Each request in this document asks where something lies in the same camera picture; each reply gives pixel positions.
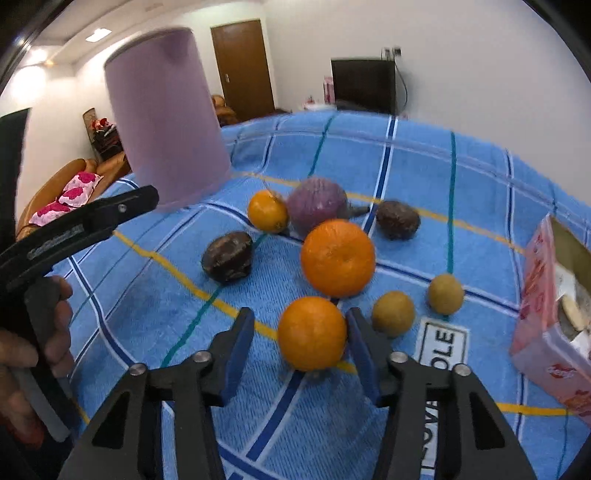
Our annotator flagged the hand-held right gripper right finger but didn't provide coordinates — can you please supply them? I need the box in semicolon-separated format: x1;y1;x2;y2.
345;307;537;480

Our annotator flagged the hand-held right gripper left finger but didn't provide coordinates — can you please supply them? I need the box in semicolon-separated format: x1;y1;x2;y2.
58;307;256;480

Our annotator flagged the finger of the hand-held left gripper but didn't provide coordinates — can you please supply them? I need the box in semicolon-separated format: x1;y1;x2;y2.
82;185;160;232

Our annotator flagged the tan longan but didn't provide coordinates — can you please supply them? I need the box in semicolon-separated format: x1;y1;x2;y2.
372;292;416;337
427;273;465;315

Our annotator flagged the medium orange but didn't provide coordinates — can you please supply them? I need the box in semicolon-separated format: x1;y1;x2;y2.
277;296;348;372

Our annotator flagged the purple kettle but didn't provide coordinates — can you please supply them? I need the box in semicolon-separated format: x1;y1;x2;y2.
103;27;232;208

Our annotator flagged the red patterned packet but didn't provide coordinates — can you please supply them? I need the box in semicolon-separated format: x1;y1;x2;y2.
509;213;591;418

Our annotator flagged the person's left hand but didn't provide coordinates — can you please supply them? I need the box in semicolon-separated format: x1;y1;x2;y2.
0;276;75;448

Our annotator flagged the pink floral cushion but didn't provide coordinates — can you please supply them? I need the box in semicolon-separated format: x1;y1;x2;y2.
69;172;103;192
58;187;90;208
28;200;75;228

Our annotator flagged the brown leather sofa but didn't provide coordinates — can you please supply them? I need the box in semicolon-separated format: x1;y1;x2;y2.
17;150;132;241

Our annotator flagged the black rack with red items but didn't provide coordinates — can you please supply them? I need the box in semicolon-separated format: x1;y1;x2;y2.
90;115;125;162

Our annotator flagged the dark passion fruit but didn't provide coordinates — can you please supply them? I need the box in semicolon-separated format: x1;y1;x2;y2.
201;232;254;283
376;200;421;241

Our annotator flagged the large orange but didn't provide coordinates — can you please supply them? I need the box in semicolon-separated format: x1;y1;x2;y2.
301;219;376;298

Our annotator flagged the carved wooden chair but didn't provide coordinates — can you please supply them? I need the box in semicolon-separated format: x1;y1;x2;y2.
211;95;240;126

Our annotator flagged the small orange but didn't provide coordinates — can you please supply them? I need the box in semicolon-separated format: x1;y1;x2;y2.
248;190;290;233

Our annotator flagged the purple onion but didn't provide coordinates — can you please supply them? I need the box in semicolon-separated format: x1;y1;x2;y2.
286;176;371;239

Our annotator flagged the brown wooden door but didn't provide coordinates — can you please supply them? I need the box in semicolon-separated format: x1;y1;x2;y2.
211;19;277;124

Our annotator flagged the blue plaid blanket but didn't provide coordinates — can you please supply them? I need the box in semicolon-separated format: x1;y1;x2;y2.
55;111;591;480

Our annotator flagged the black television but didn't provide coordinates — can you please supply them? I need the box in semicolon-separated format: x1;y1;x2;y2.
331;58;398;115

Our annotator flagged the black power cable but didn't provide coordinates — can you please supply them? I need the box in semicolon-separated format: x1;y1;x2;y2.
394;55;410;116

